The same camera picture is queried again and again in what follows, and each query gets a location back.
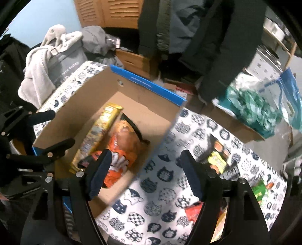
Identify black yellow snack pack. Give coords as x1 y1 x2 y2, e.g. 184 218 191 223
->
202 134 241 175

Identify yellow chips snack pack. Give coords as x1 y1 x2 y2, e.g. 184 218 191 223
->
69 103 123 174

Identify long gold snack pack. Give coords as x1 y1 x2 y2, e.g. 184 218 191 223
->
211 206 228 242

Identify green snack bag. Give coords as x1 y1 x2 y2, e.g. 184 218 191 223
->
251 178 274 205

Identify orange snack bag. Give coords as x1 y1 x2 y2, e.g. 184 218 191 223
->
103 113 150 188

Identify red snack bag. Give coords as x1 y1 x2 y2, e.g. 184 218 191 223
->
185 201 203 223

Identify grey tote bag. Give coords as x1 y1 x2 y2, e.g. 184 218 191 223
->
47 40 88 88

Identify cat pattern tablecloth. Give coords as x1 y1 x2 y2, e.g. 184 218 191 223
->
33 61 277 244

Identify blue cardboard box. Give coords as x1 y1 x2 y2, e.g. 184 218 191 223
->
32 64 187 219

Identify cardboard box on floor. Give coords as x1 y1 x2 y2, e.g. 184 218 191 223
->
202 104 265 143

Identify teal checked cloth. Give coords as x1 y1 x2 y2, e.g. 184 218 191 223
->
218 86 282 139

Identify grey crumpled garment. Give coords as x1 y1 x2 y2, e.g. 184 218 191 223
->
81 25 124 68

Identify blue plastic bag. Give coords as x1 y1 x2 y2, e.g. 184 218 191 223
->
280 68 301 132

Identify wooden drawer chest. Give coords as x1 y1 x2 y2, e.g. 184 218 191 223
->
116 49 158 81

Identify white patterned appliance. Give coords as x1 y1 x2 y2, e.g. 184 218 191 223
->
246 45 283 81

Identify wooden louvered door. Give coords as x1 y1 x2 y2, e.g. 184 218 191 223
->
74 0 143 29

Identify hanging dark coats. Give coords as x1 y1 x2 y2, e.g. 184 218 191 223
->
138 1 267 103

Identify wooden shelf rack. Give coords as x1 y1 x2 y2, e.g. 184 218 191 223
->
263 22 297 70

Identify steel cooking pot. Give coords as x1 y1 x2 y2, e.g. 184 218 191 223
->
263 17 286 41

